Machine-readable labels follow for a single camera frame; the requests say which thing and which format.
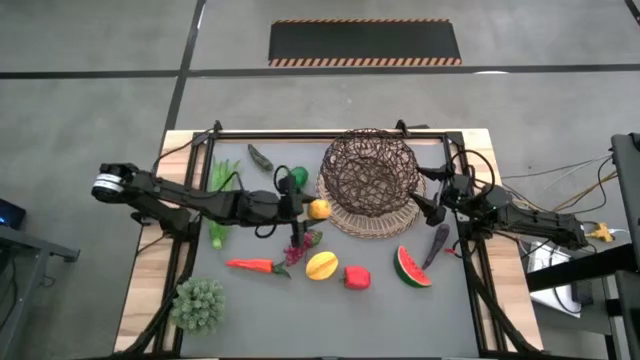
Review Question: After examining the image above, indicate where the white box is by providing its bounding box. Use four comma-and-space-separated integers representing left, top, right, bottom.
527, 241, 584, 319

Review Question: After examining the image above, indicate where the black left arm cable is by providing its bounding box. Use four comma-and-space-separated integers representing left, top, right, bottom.
253, 164, 295, 240

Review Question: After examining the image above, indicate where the dark grey flat panel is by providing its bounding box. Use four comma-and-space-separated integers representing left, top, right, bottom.
610, 132, 640, 246

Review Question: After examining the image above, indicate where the green leaf bundle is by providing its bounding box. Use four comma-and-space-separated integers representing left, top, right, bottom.
207, 157, 242, 251

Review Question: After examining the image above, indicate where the yellow orange lemon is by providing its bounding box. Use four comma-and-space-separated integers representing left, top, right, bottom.
307, 198, 333, 222

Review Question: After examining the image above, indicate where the grey side table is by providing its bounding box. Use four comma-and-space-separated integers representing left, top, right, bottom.
0, 224, 81, 360

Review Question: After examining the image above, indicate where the black aluminium table frame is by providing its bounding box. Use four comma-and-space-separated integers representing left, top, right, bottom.
112, 119, 551, 360

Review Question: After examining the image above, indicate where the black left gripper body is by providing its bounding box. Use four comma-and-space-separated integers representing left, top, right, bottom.
234, 172, 307, 249

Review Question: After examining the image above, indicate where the yellow power splitter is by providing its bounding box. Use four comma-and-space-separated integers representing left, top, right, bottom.
584, 222, 615, 244

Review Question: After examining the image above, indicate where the yellow ribbed melon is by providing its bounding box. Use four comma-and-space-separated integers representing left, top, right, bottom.
305, 250, 340, 282

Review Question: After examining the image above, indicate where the dark wire basket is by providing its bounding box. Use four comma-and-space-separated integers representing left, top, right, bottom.
319, 127, 422, 218

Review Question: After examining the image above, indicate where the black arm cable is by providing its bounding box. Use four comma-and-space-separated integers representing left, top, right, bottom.
253, 164, 295, 240
448, 148, 497, 201

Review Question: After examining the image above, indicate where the green potted plant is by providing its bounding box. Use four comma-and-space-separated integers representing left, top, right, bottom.
168, 278, 227, 336

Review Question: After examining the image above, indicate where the green lime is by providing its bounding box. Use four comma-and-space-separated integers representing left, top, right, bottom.
289, 166, 310, 189

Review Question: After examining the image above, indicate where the purple eggplant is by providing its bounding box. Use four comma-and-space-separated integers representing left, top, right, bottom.
421, 223, 451, 272

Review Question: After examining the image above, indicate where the black striped-edge floor mat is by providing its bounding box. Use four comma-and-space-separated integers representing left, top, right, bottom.
267, 18, 463, 68

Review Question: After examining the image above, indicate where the purple grape bunch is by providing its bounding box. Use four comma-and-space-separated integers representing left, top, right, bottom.
283, 228, 324, 268

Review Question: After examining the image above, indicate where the orange carrot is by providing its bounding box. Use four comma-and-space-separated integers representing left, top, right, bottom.
225, 257, 292, 279

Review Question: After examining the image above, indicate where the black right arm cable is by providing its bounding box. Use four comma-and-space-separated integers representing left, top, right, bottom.
448, 148, 497, 201

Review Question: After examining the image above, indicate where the dark green chili pepper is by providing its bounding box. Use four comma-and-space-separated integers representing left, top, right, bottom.
247, 144, 275, 172

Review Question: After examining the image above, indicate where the red bell pepper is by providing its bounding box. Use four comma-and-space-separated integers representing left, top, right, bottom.
341, 265, 372, 292

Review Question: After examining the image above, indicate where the blue glowing device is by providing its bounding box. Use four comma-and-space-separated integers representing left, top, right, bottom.
0, 198, 27, 231

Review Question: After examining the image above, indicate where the yellow floor cable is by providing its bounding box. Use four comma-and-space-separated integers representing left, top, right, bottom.
552, 172, 620, 214

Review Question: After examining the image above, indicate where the black desk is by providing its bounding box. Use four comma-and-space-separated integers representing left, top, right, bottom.
524, 243, 640, 360

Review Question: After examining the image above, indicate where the watermelon slice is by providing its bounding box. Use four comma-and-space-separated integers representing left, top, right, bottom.
392, 244, 433, 289

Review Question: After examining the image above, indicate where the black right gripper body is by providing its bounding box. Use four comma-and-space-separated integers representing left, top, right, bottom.
434, 164, 481, 226

